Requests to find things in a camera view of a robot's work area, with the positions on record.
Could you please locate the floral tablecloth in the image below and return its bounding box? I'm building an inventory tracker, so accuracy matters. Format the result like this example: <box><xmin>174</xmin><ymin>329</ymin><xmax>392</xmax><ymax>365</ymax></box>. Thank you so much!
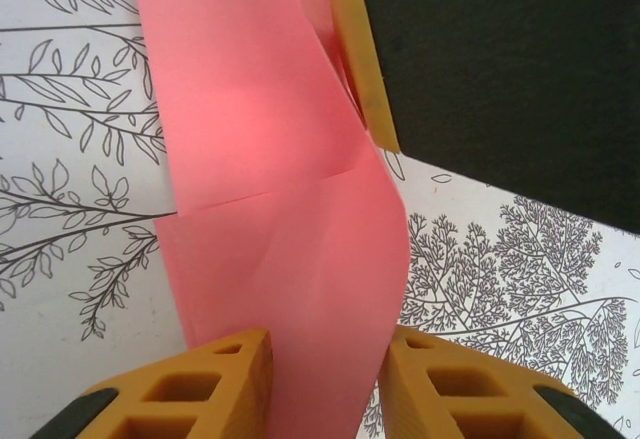
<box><xmin>0</xmin><ymin>0</ymin><xmax>640</xmax><ymax>439</ymax></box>

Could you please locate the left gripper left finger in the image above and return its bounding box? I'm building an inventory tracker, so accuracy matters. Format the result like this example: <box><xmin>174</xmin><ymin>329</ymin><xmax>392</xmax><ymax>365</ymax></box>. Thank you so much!
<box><xmin>42</xmin><ymin>327</ymin><xmax>276</xmax><ymax>439</ymax></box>

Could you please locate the pink cloth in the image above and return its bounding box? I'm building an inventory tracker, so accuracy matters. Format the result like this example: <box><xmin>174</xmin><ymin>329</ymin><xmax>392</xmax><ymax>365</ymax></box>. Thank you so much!
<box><xmin>128</xmin><ymin>0</ymin><xmax>411</xmax><ymax>439</ymax></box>

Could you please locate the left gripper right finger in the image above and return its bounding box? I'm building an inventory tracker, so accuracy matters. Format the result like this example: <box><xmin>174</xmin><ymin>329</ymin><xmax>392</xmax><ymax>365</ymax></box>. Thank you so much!
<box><xmin>377</xmin><ymin>333</ymin><xmax>619</xmax><ymax>439</ymax></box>

